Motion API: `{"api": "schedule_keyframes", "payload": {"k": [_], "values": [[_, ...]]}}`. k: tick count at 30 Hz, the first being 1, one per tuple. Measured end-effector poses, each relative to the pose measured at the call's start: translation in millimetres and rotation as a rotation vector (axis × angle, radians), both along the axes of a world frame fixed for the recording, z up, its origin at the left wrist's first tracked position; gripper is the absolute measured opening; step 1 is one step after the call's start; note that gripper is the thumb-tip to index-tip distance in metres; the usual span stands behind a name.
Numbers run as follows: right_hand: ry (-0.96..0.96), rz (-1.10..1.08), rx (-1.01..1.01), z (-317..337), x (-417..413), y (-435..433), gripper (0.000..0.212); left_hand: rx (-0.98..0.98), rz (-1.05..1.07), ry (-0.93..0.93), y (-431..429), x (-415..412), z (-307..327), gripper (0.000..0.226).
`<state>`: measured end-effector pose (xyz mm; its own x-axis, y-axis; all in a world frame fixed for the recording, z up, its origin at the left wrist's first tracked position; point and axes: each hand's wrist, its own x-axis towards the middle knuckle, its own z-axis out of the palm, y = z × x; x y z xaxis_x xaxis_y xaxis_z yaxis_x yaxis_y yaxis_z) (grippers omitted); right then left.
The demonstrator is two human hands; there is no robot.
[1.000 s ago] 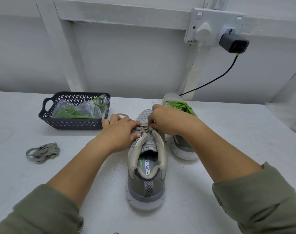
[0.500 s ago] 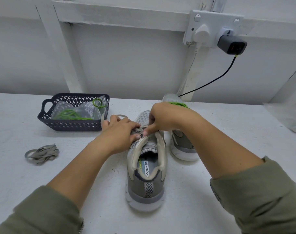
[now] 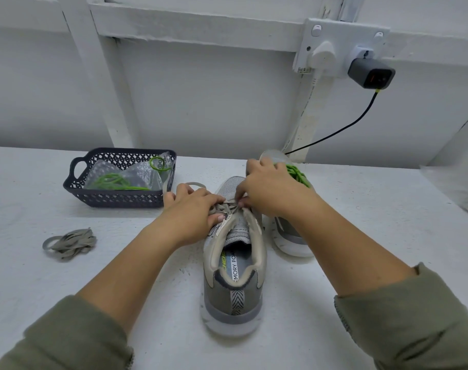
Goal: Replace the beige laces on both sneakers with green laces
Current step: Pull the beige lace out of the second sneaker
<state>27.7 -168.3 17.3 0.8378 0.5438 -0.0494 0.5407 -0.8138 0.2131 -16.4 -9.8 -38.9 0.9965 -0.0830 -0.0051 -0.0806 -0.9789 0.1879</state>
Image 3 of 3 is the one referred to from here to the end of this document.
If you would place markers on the dark plastic lattice basket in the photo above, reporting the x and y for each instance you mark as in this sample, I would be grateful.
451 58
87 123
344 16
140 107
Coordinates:
110 200

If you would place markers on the beige shoelace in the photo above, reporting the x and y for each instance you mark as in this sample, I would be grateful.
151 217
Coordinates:
69 244
194 184

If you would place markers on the gray sneaker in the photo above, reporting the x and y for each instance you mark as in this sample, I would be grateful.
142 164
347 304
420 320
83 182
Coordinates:
288 239
234 304

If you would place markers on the white plug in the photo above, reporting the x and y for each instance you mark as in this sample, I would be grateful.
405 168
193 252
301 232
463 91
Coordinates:
323 56

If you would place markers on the white wall socket plate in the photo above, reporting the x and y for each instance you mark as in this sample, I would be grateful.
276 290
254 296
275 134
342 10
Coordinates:
342 33

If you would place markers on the person's right hand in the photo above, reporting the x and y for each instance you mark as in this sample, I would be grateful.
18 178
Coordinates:
276 188

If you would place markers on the gray charger adapter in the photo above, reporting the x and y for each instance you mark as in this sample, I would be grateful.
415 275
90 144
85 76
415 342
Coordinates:
371 73

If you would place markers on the person's left forearm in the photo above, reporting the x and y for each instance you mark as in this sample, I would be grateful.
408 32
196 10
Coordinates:
87 319

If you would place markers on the person's left hand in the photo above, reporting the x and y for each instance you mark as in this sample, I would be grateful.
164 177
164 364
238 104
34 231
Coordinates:
191 215

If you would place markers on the green shoelace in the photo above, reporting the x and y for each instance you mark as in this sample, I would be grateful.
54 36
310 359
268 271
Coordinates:
110 181
298 175

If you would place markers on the person's right forearm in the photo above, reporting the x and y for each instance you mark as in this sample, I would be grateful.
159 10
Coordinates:
388 296

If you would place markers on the clear plastic bag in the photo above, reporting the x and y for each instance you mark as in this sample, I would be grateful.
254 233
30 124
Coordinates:
134 173

